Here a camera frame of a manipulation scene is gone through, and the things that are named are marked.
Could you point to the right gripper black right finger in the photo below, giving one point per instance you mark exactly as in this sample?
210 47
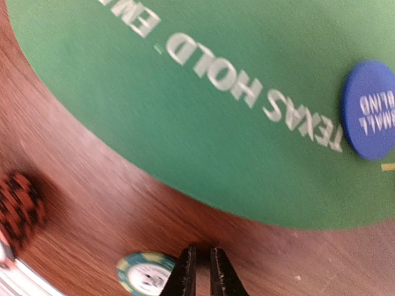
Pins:
224 280

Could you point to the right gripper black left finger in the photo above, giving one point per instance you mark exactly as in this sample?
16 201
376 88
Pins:
182 280

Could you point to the green round poker mat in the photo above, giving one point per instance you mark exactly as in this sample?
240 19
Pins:
234 103

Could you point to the blue small blind button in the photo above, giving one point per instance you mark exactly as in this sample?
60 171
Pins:
367 109

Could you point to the aluminium front rail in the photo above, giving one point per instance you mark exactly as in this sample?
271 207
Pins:
17 278

